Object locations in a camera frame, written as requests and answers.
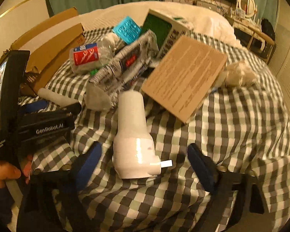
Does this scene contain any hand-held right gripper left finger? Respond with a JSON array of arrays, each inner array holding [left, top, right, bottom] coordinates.
[[17, 141, 103, 232]]

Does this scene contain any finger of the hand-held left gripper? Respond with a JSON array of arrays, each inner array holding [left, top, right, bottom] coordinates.
[[45, 102, 82, 117], [18, 101, 49, 114]]

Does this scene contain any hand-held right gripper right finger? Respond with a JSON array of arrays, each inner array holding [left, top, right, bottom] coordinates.
[[187, 143, 269, 232]]

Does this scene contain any white plastic bottle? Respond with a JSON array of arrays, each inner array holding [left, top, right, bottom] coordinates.
[[112, 90, 172, 179]]

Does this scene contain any blue blister pack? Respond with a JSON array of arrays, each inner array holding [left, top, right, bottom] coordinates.
[[112, 16, 142, 44]]

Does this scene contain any green white medicine box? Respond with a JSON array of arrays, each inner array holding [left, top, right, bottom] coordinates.
[[142, 8, 192, 58]]

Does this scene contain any person's left hand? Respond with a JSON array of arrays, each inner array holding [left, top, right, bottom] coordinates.
[[0, 155, 34, 189]]

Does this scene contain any white paper roll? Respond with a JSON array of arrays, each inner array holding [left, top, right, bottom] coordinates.
[[37, 88, 79, 108]]

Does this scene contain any grey checkered cloth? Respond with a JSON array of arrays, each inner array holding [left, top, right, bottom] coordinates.
[[0, 30, 290, 232]]

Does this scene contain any red label plastic bottle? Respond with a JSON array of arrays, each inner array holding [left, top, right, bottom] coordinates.
[[70, 39, 116, 75]]

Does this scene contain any brown cardboard box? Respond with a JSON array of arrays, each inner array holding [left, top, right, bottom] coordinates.
[[3, 7, 86, 95]]

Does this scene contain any silver black printed pouch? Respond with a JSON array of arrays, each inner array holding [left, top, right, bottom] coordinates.
[[84, 29, 160, 110]]

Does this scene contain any brown cardboard card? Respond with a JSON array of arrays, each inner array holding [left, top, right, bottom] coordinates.
[[141, 36, 228, 123]]

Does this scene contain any cream wooden desk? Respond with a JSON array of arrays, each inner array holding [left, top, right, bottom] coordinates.
[[232, 17, 276, 59]]

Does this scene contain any white bed duvet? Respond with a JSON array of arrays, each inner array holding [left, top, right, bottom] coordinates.
[[78, 1, 237, 41]]

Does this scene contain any black chair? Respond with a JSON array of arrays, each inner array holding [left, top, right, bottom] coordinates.
[[260, 18, 276, 41]]

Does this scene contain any grey cluttered cabinet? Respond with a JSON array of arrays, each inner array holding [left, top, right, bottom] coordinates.
[[193, 0, 234, 15]]

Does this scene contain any white framed round mirror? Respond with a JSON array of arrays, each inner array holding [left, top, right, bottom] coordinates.
[[235, 0, 258, 20]]

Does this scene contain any pale green curtain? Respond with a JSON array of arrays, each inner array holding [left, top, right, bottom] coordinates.
[[256, 0, 281, 29]]

